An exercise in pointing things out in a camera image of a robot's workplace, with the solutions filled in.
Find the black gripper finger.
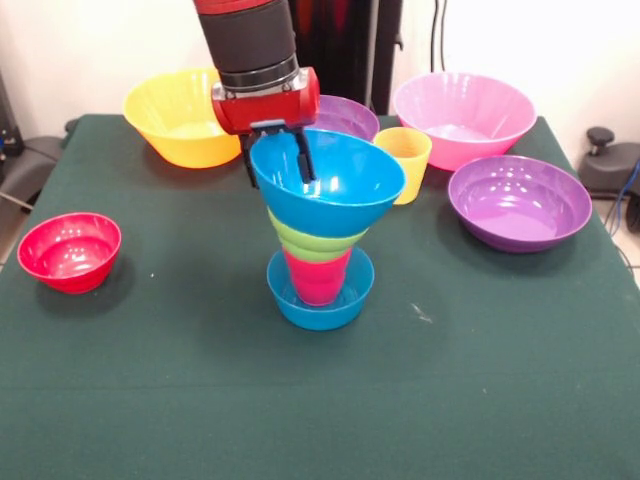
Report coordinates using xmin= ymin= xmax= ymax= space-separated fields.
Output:
xmin=240 ymin=133 xmax=260 ymax=190
xmin=293 ymin=128 xmax=317 ymax=184

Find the black equipment box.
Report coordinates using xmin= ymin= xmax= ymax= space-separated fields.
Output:
xmin=0 ymin=69 xmax=24 ymax=161

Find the large yellow bowl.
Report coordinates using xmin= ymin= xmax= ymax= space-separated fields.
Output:
xmin=122 ymin=68 xmax=244 ymax=170

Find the yellow cup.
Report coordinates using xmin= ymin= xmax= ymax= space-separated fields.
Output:
xmin=373 ymin=126 xmax=433 ymax=206

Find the dark green tablecloth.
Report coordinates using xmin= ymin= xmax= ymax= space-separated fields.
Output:
xmin=0 ymin=113 xmax=640 ymax=480

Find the blue bowl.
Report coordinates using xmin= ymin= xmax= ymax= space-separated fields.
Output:
xmin=249 ymin=128 xmax=407 ymax=238

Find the large pink bowl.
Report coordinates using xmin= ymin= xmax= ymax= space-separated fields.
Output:
xmin=392 ymin=71 xmax=539 ymax=172

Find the small green bowl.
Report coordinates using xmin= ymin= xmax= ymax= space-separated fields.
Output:
xmin=266 ymin=206 xmax=371 ymax=264

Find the grey pedestal leg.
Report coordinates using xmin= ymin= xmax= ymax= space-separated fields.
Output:
xmin=0 ymin=135 xmax=64 ymax=211
xmin=579 ymin=142 xmax=640 ymax=201

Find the blue cable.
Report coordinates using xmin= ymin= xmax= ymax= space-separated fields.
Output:
xmin=607 ymin=159 xmax=640 ymax=239

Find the purple bowl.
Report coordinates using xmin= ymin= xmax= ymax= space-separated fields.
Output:
xmin=314 ymin=94 xmax=381 ymax=144
xmin=447 ymin=154 xmax=594 ymax=254

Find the translucent teal bowl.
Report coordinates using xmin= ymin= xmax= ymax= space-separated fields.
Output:
xmin=266 ymin=246 xmax=376 ymax=332

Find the small red bowl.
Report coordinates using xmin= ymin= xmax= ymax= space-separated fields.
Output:
xmin=16 ymin=212 xmax=123 ymax=295

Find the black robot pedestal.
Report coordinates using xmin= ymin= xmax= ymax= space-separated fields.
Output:
xmin=287 ymin=0 xmax=405 ymax=117

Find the red cup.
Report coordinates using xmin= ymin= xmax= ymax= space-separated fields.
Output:
xmin=282 ymin=248 xmax=353 ymax=308

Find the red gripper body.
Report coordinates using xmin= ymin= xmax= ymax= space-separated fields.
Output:
xmin=210 ymin=66 xmax=321 ymax=137

